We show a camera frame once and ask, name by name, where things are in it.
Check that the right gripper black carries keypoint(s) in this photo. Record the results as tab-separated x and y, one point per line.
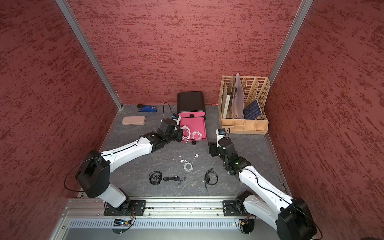
212	148

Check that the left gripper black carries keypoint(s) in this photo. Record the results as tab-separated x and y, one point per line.
179	134

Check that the white earphones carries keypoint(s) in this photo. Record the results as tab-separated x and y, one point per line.
188	166
196	135
186	133

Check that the pink drawer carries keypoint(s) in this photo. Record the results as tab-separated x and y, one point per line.
195	124
196	114

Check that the black earphones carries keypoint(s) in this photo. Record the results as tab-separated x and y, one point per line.
210	178
155	177
175	179

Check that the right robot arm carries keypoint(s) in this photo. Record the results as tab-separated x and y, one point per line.
290	217

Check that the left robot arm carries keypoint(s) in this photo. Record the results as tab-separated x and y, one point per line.
93	174

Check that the black drawer cabinet shell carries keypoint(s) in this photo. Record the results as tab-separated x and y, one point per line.
190	102

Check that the blue stapler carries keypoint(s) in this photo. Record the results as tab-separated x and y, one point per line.
146	108

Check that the pink pencil case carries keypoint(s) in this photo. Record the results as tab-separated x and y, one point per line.
134	121

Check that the translucent plastic folder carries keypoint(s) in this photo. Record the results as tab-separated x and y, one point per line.
238	99

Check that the white booklet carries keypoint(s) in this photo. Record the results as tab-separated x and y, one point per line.
225	105

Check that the dark blue notebook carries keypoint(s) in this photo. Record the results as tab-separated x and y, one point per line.
252	111

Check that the beige file organizer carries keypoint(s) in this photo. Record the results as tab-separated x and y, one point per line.
254	88

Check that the vented metal strip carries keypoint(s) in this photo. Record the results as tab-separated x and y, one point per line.
218	224

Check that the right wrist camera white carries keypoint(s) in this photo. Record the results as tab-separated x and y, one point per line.
221	133

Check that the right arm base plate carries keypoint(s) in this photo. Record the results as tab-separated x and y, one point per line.
234	208

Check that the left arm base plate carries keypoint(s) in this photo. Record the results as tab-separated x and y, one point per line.
136	207

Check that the aluminium front rail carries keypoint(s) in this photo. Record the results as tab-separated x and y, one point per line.
157	207

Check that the right corner aluminium post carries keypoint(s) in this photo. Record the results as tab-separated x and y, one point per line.
291	35

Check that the corner aluminium post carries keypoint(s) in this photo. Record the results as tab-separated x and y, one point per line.
79	33
291	35

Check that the left corner aluminium post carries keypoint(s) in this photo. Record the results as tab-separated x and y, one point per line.
79	33

